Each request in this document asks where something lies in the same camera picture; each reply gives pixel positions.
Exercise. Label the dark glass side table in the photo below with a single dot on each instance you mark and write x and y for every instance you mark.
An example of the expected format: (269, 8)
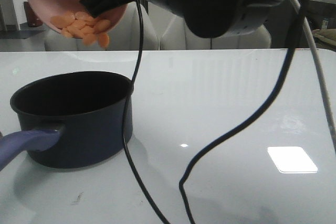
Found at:
(320, 15)

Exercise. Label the left grey upholstered chair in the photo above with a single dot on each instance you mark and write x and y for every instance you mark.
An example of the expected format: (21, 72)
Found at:
(124, 36)

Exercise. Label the red trash bin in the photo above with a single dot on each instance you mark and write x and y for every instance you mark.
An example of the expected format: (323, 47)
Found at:
(32, 19)

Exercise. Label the right grey upholstered chair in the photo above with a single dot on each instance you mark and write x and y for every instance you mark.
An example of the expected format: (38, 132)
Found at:
(178, 37)

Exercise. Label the grey upholstered chair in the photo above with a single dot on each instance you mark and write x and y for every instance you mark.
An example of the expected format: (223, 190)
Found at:
(124, 36)
(178, 37)

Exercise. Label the beige cushion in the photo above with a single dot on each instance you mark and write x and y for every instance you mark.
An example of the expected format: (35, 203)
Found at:
(324, 38)

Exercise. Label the dark blue saucepan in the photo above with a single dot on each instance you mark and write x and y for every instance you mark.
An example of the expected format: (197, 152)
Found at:
(70, 120)

